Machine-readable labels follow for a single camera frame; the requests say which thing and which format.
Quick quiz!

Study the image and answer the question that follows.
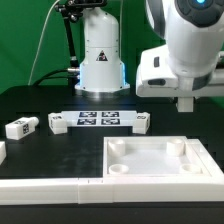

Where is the white square table top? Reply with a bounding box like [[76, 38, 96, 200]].
[[103, 136, 211, 177]]

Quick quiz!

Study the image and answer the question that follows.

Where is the black cable bundle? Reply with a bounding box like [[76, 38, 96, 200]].
[[32, 67, 81, 88]]

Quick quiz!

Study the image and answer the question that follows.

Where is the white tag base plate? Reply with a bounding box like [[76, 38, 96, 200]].
[[61, 110, 137, 127]]

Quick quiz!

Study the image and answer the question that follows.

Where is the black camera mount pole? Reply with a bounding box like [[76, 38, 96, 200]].
[[55, 0, 107, 85]]

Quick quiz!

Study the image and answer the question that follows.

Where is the white obstacle fence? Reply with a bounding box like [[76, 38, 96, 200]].
[[0, 146, 224, 205]]

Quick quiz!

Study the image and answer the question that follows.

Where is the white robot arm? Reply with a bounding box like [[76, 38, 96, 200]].
[[75, 0, 224, 97]]

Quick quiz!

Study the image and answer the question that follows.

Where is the white cable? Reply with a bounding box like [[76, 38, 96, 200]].
[[27, 0, 63, 86]]

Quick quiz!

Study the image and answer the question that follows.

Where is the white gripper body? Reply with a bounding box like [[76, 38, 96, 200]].
[[136, 47, 224, 97]]

